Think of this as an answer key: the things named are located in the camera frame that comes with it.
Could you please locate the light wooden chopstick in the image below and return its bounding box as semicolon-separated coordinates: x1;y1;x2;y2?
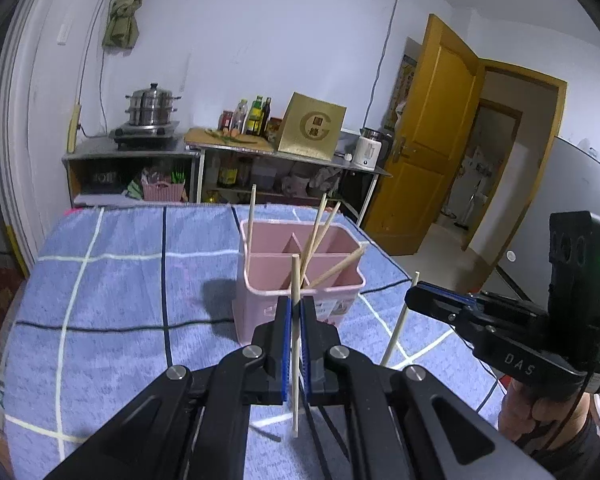
245;183;257;276
300;194;327;280
290;255;301;438
309;244;367;288
379;271;422;369
308;202;341;259

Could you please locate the metal kitchen shelf table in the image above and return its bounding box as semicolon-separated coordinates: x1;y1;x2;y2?
184;129;391;226

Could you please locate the person's right hand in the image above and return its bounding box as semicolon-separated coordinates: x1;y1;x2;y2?
498;379;591;450

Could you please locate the black chopstick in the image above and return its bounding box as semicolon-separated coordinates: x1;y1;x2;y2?
318;405;350;460
304;404;332;480

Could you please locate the light wooden chopstick in basket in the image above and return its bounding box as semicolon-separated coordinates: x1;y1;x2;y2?
309;244;367;288
300;194;327;280
245;183;257;276
308;202;341;259

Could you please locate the pink plastic utensil basket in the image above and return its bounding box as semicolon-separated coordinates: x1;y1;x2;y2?
230;219;368;346

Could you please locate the white electric kettle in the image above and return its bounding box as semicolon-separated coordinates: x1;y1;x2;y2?
352;128;393;169

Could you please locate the white refrigerator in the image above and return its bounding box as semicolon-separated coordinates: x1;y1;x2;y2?
483;139;600;307

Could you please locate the blue checked tablecloth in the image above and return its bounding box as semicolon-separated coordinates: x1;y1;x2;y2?
4;206;503;479

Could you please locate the yellow wooden door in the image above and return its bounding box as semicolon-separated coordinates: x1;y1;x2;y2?
363;15;567;284

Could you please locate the pink woven storage basket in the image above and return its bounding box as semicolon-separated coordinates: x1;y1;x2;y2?
140;171;186;203

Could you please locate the gold square gift box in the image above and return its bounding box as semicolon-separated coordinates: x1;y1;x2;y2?
275;92;347;160

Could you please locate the wooden cutting board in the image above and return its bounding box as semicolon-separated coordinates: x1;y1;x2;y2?
184;128;274;153

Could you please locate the green-label oil bottle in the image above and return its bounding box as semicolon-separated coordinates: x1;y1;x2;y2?
245;96;263;136

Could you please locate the dark sauce bottle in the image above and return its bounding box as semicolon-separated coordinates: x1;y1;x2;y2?
258;96;271;138

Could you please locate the red-lid jar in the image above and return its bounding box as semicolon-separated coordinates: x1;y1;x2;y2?
219;110;234;130

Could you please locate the grey low cabinet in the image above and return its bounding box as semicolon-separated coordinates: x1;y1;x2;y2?
62;136;204;208

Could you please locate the clear plastic bottle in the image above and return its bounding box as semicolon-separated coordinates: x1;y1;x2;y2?
230;99;249;136

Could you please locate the black induction cooker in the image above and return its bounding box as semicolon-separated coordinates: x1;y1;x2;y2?
109;122;178;150

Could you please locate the stainless steel steamer pot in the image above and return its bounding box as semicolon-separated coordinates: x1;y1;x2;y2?
126;82;181;127

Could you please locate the yellow power strip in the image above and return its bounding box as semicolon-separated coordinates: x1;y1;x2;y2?
66;103;82;154

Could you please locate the white sliding door frame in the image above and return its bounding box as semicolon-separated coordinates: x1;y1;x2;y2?
0;0;35;275

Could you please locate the green cloth hanging on wall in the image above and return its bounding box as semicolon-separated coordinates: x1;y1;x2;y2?
102;0;144;50

